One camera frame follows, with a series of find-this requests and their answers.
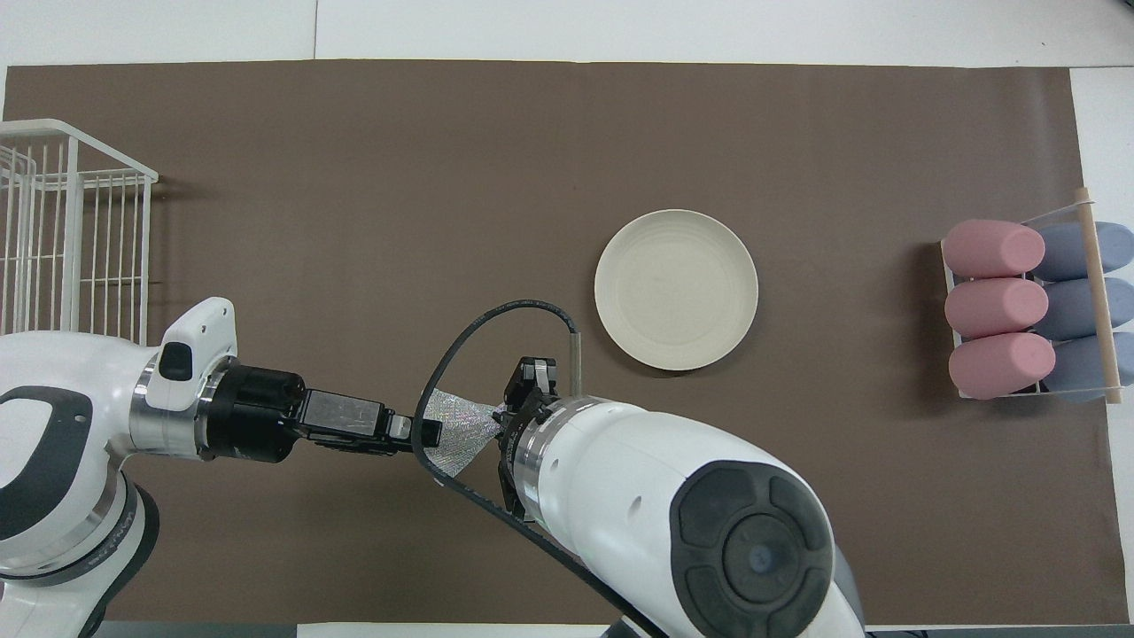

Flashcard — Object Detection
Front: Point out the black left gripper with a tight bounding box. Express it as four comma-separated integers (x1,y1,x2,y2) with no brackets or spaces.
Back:
206,365,442,463

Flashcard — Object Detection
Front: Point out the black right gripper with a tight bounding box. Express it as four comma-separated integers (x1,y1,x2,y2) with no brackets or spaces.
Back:
494,357,559,524

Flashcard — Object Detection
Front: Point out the silver mesh sponge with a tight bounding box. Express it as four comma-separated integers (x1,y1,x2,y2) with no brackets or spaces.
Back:
423,390,508,480

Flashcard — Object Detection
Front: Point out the round cream plate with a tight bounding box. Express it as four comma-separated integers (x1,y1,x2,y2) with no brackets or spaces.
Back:
594,209,759,371

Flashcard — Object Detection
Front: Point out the brown table mat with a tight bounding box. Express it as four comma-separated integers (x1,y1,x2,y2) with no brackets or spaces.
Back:
0,59,1128,626

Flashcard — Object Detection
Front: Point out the pink plastic cup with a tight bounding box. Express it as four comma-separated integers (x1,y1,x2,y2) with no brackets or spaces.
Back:
948,332,1057,401
942,220,1046,280
944,278,1051,340

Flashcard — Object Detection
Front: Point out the blue plastic cup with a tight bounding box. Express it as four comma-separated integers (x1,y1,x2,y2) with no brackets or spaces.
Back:
1032,222,1134,283
1045,332,1134,403
1037,277,1134,342

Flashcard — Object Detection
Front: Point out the cup rack with wooden rod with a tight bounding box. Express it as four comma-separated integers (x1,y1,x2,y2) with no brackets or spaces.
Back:
939,186,1124,406

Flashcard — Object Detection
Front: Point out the white wire dish rack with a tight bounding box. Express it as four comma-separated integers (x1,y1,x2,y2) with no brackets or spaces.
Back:
0,119,160,346

